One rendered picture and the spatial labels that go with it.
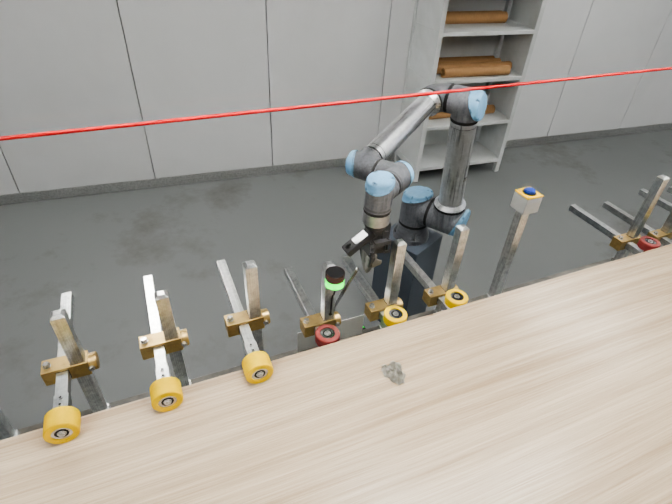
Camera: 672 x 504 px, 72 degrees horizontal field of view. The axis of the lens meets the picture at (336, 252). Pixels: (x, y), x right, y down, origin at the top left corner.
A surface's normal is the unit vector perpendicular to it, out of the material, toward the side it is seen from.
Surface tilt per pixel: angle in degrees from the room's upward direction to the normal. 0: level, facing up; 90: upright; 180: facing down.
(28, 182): 90
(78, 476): 0
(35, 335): 0
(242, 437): 0
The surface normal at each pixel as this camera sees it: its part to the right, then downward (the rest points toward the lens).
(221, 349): 0.04, -0.79
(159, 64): 0.32, 0.59
